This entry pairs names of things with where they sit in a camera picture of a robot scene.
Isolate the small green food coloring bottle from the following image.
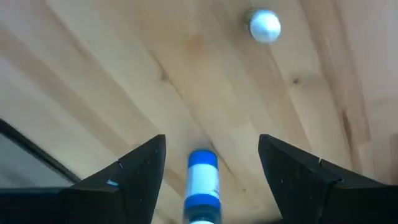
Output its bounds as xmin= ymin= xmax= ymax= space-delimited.
xmin=243 ymin=8 xmax=282 ymax=44

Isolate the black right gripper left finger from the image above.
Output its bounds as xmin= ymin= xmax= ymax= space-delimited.
xmin=0 ymin=134 xmax=167 ymax=224

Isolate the black aluminium table frame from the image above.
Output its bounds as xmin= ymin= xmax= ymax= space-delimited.
xmin=0 ymin=119 xmax=82 ymax=189

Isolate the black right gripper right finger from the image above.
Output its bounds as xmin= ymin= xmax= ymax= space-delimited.
xmin=257 ymin=134 xmax=398 ymax=224

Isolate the large blue food coloring bottle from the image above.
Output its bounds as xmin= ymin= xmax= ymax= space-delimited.
xmin=183 ymin=149 xmax=223 ymax=224

